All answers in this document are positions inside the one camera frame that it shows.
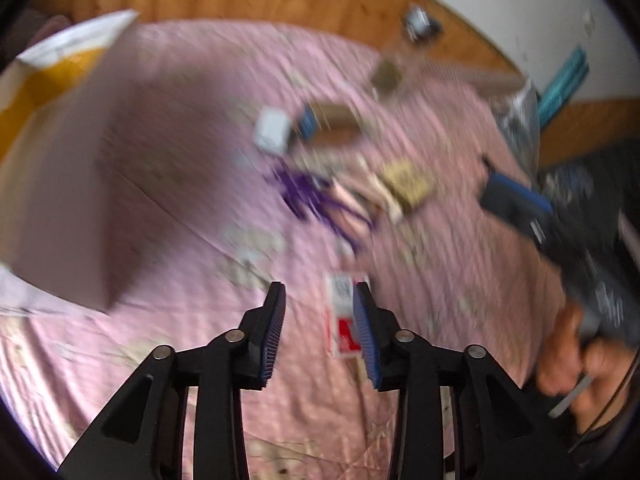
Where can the glass bottle with metal lid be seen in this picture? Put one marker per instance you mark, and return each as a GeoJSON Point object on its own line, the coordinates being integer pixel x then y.
{"type": "Point", "coordinates": [395, 67]}

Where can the bubble wrap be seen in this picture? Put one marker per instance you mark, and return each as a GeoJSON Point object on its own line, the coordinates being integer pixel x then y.
{"type": "Point", "coordinates": [517, 120]}

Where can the teal plastic strips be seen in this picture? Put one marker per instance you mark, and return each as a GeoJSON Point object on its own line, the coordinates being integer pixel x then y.
{"type": "Point", "coordinates": [562, 82]}

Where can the white and yellow cardboard box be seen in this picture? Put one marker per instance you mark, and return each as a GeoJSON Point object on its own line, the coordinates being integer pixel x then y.
{"type": "Point", "coordinates": [65, 170]}

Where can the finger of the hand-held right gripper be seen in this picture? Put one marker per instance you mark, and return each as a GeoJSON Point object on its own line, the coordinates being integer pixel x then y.
{"type": "Point", "coordinates": [515, 197]}

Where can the pink tube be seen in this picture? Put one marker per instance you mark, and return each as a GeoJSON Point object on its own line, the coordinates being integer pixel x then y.
{"type": "Point", "coordinates": [350, 205]}

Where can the pink printed blanket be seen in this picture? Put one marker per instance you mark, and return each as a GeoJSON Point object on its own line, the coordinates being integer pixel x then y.
{"type": "Point", "coordinates": [200, 360]}

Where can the tan packet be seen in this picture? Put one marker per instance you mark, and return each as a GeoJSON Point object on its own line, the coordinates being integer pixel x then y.
{"type": "Point", "coordinates": [407, 182]}

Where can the wall socket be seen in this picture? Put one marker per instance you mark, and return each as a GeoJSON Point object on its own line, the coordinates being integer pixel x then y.
{"type": "Point", "coordinates": [590, 20]}

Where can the white charger plug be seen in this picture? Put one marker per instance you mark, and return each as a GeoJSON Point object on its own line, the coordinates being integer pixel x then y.
{"type": "Point", "coordinates": [272, 132]}

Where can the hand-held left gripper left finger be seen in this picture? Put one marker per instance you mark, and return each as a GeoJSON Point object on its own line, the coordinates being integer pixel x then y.
{"type": "Point", "coordinates": [272, 340]}

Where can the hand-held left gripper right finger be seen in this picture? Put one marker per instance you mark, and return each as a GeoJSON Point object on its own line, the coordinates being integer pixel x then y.
{"type": "Point", "coordinates": [364, 340]}

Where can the dark cloth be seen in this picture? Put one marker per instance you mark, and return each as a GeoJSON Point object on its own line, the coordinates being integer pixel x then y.
{"type": "Point", "coordinates": [35, 27]}

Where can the person's right hand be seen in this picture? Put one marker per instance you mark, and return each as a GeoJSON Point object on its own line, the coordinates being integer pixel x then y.
{"type": "Point", "coordinates": [560, 365]}

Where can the red and white card box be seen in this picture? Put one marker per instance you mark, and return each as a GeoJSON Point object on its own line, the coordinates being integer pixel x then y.
{"type": "Point", "coordinates": [340, 320]}

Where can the gold tin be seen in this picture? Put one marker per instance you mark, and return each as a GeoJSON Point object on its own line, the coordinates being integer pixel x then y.
{"type": "Point", "coordinates": [332, 125]}

